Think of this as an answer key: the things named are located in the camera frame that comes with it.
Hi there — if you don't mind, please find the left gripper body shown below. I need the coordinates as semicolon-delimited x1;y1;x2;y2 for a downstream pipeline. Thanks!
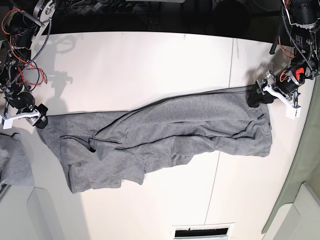
264;66;305;94

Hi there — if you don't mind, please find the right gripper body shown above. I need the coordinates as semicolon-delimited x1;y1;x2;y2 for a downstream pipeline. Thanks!
5;92;48;116

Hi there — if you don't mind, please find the grey t-shirt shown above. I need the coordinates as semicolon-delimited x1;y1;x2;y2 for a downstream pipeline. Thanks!
38;86;272;194

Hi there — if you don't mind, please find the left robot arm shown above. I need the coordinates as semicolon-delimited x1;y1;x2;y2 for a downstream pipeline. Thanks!
247;0;320;110

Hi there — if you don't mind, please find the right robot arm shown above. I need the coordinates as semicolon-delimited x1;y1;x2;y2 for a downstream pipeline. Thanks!
0;0;57;129

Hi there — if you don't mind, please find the grey shirt pile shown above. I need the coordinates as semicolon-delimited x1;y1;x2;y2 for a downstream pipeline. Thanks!
0;133;35;186

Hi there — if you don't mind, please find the black round stool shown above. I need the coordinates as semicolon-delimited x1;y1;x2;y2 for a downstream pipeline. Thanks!
212;0;250;38

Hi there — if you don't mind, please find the grey bin left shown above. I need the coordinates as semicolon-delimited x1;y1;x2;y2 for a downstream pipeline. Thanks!
0;185;55;240

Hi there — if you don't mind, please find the grey bin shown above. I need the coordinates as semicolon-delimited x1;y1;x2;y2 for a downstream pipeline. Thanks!
0;185;55;240
263;183;320;240

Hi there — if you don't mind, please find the grey bin right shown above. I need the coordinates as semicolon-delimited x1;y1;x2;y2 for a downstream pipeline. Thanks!
263;183;320;240

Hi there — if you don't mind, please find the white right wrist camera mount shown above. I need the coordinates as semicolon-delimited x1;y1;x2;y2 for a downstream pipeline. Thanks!
0;108;47;130

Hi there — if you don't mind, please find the orange cable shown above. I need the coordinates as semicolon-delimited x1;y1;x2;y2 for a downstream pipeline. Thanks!
1;8;50;87

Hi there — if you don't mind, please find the table cable slot grommet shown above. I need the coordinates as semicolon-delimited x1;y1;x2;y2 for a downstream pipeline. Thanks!
171;222;235;240

